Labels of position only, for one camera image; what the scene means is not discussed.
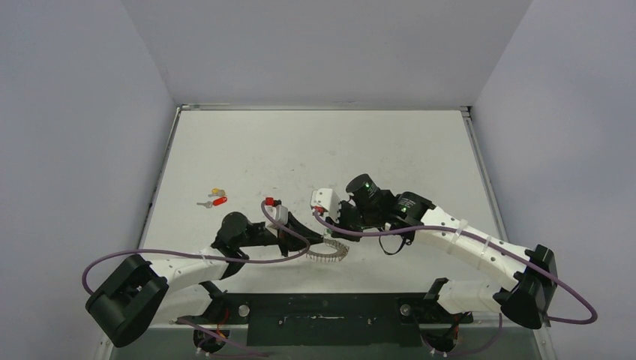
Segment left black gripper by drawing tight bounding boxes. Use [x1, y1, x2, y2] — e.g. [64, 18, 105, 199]
[238, 212, 323, 257]

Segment metal disc keyring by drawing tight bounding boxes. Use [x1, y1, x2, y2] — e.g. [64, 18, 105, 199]
[305, 238, 350, 263]

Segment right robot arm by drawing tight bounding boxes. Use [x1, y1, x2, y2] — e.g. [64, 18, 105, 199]
[312, 174, 557, 329]

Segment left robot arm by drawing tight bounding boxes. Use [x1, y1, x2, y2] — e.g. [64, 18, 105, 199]
[85, 205, 324, 347]

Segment red tagged key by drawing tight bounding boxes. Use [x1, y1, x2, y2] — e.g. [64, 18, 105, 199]
[197, 196, 228, 209]

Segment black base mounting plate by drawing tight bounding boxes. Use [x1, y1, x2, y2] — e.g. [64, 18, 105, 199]
[188, 292, 473, 347]

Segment yellow tagged key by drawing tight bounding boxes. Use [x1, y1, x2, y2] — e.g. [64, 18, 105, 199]
[208, 188, 226, 197]

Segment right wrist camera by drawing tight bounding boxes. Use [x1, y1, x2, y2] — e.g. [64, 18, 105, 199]
[310, 188, 341, 224]

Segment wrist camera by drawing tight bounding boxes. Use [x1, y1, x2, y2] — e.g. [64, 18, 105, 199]
[310, 188, 341, 224]
[264, 197, 289, 236]

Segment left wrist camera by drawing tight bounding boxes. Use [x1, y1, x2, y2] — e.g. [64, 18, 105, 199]
[264, 197, 289, 236]

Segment aluminium table frame rail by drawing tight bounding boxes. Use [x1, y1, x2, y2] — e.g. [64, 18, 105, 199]
[101, 103, 548, 330]

